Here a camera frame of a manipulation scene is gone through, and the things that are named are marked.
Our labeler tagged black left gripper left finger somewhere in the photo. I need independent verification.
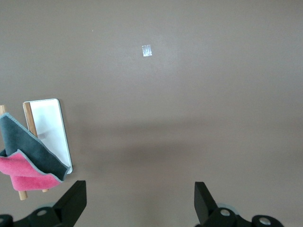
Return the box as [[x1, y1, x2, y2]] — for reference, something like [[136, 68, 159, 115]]
[[14, 181, 87, 227]]

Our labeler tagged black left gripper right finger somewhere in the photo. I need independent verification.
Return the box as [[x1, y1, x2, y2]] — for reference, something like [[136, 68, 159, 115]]
[[194, 181, 284, 227]]

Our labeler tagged pink and grey cloth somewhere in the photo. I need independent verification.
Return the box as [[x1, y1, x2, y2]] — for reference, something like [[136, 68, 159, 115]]
[[0, 112, 71, 192]]

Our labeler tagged wooden chopsticks pair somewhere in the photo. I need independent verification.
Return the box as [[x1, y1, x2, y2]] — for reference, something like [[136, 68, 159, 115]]
[[0, 105, 28, 201]]

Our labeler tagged white rack base tray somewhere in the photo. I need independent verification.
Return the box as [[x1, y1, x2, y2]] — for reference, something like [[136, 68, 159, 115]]
[[23, 98, 73, 175]]

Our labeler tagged wooden rack rod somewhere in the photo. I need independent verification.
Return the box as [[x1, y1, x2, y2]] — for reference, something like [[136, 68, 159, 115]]
[[23, 102, 50, 193]]

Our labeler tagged clear tape piece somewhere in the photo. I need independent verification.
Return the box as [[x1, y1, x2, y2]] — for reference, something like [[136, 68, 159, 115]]
[[142, 44, 153, 58]]

